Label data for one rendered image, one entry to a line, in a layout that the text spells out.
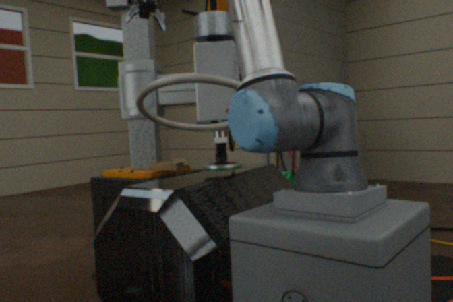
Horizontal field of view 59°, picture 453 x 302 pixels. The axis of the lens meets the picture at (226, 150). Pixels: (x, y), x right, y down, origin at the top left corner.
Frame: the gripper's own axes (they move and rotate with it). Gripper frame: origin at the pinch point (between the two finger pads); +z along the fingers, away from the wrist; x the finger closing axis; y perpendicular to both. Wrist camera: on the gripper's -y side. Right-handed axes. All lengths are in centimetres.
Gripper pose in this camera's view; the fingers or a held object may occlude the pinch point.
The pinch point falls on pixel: (145, 28)
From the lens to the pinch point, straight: 170.3
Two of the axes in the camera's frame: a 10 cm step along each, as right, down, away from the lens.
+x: 9.2, 1.1, 3.7
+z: 0.1, 9.5, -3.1
